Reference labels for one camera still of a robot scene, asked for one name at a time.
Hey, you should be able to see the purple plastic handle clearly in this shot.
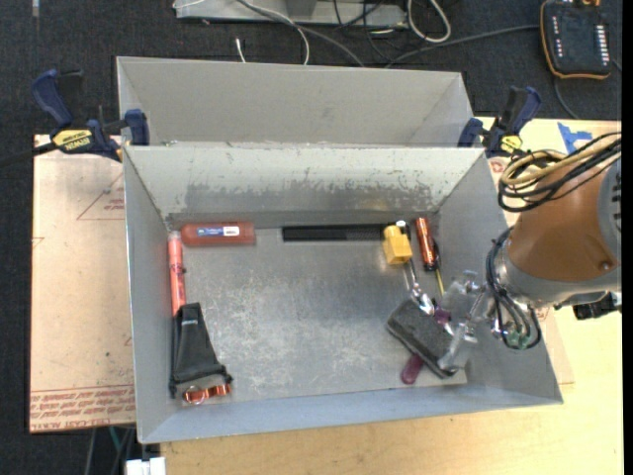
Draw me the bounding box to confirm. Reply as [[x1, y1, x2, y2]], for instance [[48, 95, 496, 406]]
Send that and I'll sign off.
[[400, 304, 452, 386]]

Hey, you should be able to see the black comb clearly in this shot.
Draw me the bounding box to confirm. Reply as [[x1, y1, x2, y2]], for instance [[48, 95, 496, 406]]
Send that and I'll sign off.
[[281, 224, 393, 242]]

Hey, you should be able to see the black cylinder on white bracket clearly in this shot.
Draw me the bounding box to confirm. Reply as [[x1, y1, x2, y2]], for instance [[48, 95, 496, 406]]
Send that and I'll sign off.
[[572, 292, 622, 322]]

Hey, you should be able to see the grey metal bin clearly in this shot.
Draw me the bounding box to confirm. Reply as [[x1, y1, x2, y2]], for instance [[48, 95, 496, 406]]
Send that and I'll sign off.
[[116, 55, 565, 445]]

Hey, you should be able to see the red-brown flat block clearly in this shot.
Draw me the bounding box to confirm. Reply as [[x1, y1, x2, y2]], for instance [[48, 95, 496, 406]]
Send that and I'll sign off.
[[179, 221, 257, 248]]

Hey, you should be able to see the orange marker pen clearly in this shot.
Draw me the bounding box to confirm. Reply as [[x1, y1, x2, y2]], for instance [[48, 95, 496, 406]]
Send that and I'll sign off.
[[166, 231, 189, 317]]

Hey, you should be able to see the copper metal clip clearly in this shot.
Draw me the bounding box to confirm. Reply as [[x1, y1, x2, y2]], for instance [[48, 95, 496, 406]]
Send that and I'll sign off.
[[182, 383, 233, 407]]

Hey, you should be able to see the yellow plastic block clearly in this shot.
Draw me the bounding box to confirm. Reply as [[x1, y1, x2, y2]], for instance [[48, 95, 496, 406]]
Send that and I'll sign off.
[[381, 221, 414, 267]]

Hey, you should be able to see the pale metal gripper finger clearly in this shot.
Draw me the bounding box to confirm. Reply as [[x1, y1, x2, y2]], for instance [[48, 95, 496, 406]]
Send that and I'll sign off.
[[408, 284, 438, 318], [436, 328, 479, 372]]

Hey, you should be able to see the black sponge block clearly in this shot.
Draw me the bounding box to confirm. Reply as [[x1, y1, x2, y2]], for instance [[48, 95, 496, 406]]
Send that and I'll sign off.
[[385, 298, 460, 380]]

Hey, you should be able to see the orange handled screwdriver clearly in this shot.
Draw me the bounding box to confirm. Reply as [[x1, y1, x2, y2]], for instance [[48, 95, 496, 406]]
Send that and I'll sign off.
[[413, 216, 446, 298]]

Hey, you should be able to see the brown cardboard board red print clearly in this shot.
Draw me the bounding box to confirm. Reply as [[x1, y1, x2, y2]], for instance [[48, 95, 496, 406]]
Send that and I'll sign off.
[[29, 134, 576, 435]]

